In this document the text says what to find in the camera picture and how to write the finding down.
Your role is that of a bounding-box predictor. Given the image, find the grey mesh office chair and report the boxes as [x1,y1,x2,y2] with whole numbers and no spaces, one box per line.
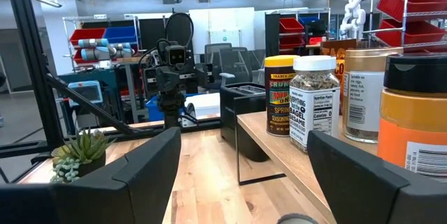
[203,42,261,86]

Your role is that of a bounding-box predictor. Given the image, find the orange brown spice pouch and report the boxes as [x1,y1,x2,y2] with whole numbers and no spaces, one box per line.
[320,38,358,113]

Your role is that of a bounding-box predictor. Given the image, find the wire rack large red bins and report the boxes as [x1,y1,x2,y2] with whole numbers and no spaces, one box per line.
[362,0,447,54]

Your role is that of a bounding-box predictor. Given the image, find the red storage bins rack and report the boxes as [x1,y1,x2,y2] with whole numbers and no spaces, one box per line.
[264,10,331,57]

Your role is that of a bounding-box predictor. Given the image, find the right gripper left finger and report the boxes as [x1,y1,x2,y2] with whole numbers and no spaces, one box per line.
[0,127,182,224]

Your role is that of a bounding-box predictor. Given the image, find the white plastic bin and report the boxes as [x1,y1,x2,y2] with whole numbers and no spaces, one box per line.
[180,92,221,128]

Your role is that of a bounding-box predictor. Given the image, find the black aluminium table frame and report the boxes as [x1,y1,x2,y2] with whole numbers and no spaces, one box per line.
[0,0,224,185]

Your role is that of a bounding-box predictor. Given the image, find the wire shelf red blue bins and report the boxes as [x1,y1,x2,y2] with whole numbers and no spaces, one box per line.
[61,15,141,72]

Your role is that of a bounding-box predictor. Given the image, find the yellow-lid onion seasoning jar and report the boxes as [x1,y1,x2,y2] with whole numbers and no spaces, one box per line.
[263,54,300,137]

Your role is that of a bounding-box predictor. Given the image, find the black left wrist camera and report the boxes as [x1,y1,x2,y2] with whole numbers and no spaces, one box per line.
[165,45,188,67]

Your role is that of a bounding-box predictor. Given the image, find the white board panel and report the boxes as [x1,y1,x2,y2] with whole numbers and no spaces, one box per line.
[188,6,256,52]

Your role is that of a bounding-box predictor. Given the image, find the potted artificial succulent plant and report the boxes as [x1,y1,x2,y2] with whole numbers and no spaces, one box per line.
[50,127,117,184]

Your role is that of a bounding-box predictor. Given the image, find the white round lid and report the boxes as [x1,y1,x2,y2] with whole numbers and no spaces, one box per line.
[288,55,342,154]

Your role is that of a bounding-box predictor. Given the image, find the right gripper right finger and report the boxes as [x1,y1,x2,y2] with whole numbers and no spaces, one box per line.
[307,130,447,224]

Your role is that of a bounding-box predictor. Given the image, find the orange spice grinder black cap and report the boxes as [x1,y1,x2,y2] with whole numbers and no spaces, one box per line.
[376,53,447,184]

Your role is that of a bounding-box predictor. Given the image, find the light blue screen device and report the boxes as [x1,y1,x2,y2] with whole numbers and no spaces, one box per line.
[67,80,105,108]

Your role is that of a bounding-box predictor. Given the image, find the blue plastic crate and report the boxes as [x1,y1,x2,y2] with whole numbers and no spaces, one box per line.
[145,95,166,123]

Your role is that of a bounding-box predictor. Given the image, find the wooden shelf with black legs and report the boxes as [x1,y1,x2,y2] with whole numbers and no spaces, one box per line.
[234,94,381,224]

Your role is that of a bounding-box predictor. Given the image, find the black toaster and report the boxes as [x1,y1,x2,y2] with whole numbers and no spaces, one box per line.
[219,82,270,163]

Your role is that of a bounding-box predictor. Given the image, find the grey-leg wooden workbench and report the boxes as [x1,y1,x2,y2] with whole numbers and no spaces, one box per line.
[116,55,149,124]

